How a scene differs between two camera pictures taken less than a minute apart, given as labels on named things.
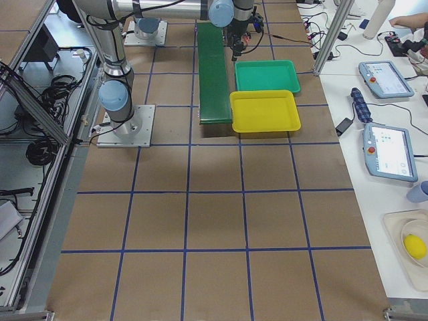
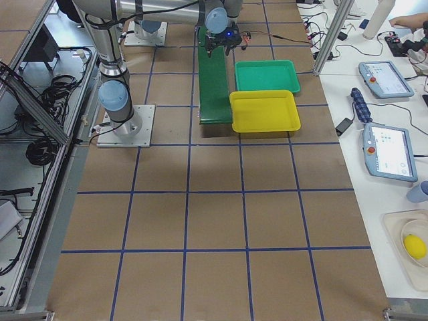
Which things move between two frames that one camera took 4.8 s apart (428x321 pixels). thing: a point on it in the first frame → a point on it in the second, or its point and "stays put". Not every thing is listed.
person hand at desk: [416, 21] stays put
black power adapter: [343, 126] stays put
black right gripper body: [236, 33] → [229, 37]
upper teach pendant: [384, 79] stays put
